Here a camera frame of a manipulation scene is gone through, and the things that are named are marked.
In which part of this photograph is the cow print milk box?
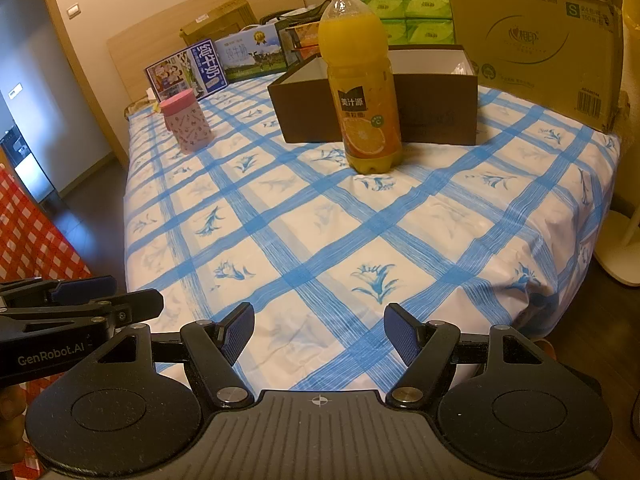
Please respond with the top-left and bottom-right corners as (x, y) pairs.
(214, 24), (290, 83)

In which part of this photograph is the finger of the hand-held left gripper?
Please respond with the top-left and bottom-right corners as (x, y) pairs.
(0, 288), (165, 334)
(0, 275), (119, 307)

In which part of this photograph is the white fan stand base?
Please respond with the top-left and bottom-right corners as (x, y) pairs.
(592, 210), (640, 288)

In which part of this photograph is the wooden headboard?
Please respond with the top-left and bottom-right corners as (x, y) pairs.
(106, 0), (306, 106)

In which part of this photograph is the blue cartoon milk carton box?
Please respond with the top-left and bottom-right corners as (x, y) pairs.
(145, 40), (228, 103)

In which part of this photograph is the large cardboard box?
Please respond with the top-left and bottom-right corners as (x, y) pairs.
(442, 0), (631, 133)

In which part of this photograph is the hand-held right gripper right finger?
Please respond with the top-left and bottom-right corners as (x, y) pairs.
(383, 302), (548, 410)

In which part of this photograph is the red checked cloth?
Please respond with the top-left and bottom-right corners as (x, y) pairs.
(0, 165), (93, 480)

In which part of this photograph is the green tissue pack bundle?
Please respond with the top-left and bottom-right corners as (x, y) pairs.
(359, 0), (455, 47)

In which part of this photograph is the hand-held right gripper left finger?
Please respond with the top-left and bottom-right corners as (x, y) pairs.
(92, 301), (255, 413)

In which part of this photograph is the orange juice bottle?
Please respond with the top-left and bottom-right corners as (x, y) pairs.
(318, 0), (403, 175)

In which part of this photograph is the white appliance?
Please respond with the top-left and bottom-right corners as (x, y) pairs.
(0, 127), (57, 203)

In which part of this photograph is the black box orange label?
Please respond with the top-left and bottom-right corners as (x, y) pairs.
(280, 21), (321, 49)

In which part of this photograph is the pink lidded canister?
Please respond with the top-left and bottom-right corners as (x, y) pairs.
(158, 87), (212, 155)

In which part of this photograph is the small brown cardboard box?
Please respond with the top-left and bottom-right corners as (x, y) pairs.
(179, 0), (258, 46)

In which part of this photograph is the black bag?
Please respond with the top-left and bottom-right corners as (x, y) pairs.
(259, 2), (331, 26)

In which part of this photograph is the blue checked bed sheet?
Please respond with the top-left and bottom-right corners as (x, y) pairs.
(122, 72), (621, 393)

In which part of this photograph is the dark brown box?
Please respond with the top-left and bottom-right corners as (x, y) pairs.
(267, 44), (479, 146)

